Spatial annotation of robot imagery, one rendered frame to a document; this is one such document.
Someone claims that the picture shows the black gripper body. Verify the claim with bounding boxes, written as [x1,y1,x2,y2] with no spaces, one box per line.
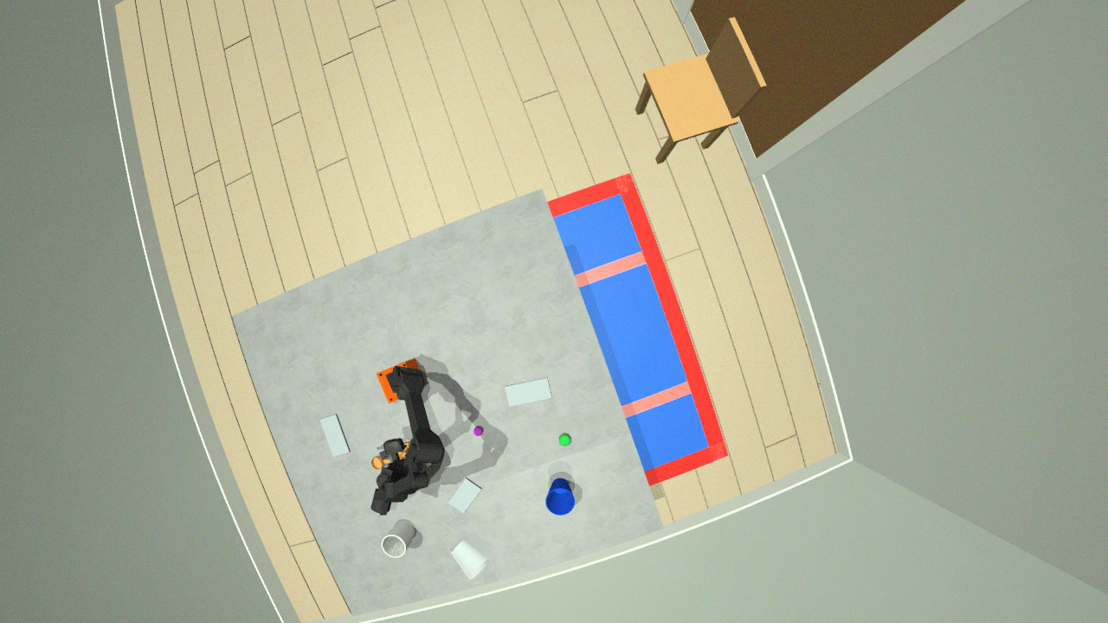
[383,438,404,479]

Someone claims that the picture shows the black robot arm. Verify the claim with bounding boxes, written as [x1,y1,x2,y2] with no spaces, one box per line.
[371,366,445,515]

